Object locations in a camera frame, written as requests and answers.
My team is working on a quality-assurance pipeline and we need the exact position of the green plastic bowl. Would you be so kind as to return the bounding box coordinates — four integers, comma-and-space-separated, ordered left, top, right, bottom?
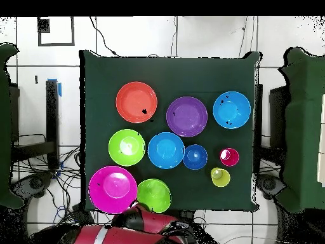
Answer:
136, 178, 173, 214
108, 128, 146, 167

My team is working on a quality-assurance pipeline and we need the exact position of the light blue plastic bowl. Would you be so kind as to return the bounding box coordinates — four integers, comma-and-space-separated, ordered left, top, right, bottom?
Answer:
147, 132, 185, 170
212, 91, 252, 130

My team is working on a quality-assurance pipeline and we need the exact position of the purple plastic bowl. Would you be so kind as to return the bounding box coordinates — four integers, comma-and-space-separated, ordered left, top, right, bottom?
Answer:
166, 96, 208, 139

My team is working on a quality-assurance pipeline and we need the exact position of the small dark blue bowl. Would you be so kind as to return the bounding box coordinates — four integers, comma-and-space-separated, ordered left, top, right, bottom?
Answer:
182, 144, 208, 170

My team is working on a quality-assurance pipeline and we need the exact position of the orange plastic bowl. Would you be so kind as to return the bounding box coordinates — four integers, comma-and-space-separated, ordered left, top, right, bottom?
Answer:
116, 81, 159, 125

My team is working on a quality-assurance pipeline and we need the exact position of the dark green tablecloth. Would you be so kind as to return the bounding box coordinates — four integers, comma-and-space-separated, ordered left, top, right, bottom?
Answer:
79, 50, 262, 213

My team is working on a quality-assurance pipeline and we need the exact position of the pink plastic bowl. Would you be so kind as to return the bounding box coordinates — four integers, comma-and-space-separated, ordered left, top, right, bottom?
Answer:
88, 165, 138, 215

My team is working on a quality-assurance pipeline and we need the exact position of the red plastic cup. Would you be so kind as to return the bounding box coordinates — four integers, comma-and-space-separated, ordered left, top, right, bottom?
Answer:
219, 147, 240, 168

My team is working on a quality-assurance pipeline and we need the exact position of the yellow plastic cup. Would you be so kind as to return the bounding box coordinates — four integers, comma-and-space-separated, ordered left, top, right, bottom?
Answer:
209, 166, 231, 188

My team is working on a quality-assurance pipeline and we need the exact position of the black metal stand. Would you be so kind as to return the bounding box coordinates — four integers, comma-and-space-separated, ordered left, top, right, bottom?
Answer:
10, 78, 62, 171

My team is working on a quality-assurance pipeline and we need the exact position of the black power box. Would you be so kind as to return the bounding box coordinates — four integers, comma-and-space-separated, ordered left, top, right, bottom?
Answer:
72, 203, 95, 226

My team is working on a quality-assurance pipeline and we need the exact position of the green cloth-covered table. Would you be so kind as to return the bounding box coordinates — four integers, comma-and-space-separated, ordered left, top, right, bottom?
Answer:
0, 43, 25, 210
275, 46, 325, 214

